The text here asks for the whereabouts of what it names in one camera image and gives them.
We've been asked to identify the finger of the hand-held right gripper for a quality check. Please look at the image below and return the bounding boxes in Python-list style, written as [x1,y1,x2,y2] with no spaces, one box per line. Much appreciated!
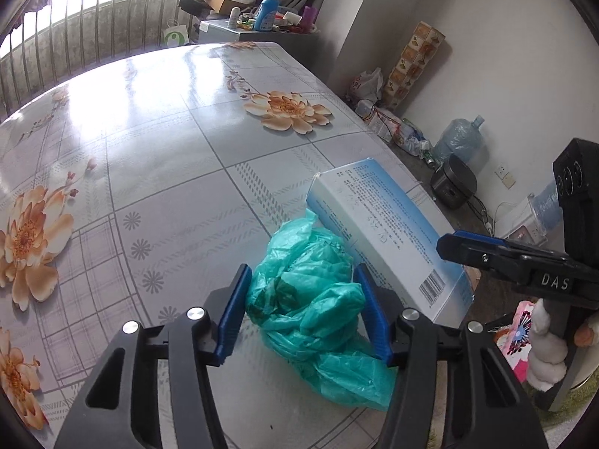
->
[437,234,532,287]
[451,230,567,261]

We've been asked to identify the metal window railing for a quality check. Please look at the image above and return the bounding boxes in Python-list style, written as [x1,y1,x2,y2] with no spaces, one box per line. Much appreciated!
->
[0,0,235,123]

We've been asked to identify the white red plastic bag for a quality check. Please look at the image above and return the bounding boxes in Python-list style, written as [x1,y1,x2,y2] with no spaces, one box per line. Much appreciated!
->
[349,68,385,104]

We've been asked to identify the white water dispenser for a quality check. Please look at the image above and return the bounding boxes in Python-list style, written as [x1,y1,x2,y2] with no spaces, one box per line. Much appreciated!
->
[493,194,565,247]

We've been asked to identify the blue detergent bottle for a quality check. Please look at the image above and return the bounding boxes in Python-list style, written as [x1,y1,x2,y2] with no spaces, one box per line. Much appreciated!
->
[254,0,280,33]

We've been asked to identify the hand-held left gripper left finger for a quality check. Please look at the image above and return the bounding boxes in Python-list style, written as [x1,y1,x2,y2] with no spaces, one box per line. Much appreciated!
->
[54,264,254,449]

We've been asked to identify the person's right hand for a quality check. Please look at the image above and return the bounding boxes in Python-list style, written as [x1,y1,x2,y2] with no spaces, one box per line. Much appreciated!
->
[575,325,598,349]

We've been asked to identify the teal plastic bag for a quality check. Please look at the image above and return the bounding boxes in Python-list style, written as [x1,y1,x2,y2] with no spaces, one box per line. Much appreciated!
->
[244,210,399,413]

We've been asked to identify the pink printed cloth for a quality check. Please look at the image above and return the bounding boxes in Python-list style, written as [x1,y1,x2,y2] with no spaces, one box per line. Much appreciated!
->
[491,299,539,385]

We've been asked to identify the white green paper bag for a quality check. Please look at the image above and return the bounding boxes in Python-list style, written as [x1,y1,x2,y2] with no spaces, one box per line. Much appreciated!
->
[163,19,191,49]

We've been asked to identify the black rice cooker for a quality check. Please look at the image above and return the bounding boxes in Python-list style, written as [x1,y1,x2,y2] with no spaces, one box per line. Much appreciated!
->
[431,153,478,209]

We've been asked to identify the floral tablecloth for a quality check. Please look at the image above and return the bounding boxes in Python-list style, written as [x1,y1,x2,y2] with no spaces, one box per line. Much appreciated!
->
[0,40,469,449]

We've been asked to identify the white blue cardboard box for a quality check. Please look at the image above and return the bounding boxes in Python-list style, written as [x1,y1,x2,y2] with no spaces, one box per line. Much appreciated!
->
[306,159,475,326]

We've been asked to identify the floor pile of packaging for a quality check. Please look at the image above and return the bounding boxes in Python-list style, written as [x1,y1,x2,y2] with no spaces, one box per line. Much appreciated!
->
[356,100,439,165]

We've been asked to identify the tall patterned box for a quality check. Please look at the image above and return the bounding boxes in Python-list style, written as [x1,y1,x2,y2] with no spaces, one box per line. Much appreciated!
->
[386,21,447,109]

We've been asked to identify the cabinet top clutter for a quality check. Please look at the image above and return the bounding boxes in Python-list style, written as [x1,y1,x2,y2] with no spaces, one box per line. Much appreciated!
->
[238,7,324,34]

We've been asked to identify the grey cabinet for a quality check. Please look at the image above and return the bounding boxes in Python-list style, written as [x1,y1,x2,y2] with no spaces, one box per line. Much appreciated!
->
[199,19,324,48]

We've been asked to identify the large blue water jug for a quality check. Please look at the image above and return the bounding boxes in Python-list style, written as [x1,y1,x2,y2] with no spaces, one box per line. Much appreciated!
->
[433,114,486,165]

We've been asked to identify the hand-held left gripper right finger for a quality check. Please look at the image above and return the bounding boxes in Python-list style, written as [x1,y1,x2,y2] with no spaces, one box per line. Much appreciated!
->
[353,264,548,449]

